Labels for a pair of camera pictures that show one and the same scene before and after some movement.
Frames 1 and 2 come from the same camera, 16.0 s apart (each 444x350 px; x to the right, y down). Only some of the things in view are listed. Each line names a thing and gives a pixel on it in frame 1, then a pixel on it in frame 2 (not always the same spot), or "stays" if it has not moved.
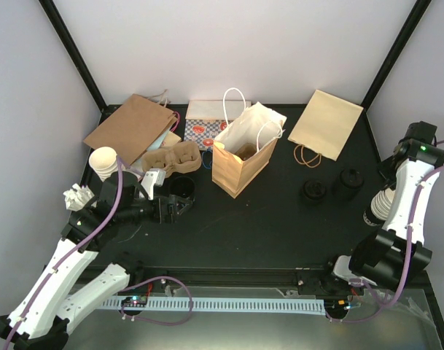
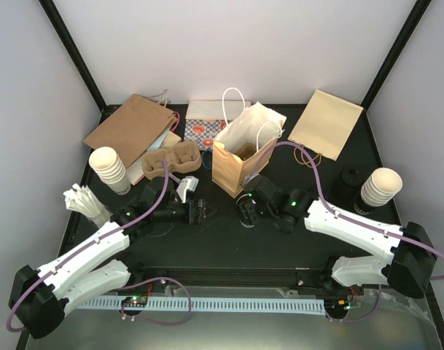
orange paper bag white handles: (246, 143) stays
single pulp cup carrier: (246, 151) stays
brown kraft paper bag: (133, 128) stays
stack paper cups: (380, 207) to (381, 187)
